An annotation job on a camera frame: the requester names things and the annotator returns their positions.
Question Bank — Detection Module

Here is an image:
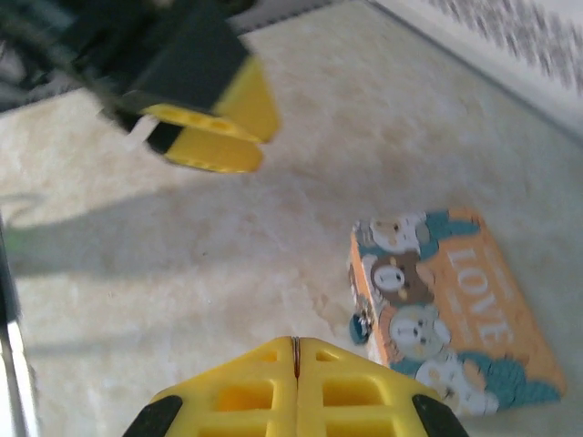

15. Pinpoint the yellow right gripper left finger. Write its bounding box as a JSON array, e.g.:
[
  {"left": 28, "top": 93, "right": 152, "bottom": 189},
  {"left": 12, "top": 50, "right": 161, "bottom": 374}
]
[{"left": 121, "top": 335, "right": 299, "bottom": 437}]

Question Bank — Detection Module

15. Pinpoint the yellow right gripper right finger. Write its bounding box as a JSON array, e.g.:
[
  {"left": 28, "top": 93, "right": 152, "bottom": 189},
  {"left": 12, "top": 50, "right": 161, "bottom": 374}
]
[{"left": 296, "top": 336, "right": 471, "bottom": 437}]

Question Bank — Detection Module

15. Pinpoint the orange cartoon animal box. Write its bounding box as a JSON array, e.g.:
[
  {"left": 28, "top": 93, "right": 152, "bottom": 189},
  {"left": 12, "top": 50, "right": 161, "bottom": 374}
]
[{"left": 347, "top": 207, "right": 569, "bottom": 419}]

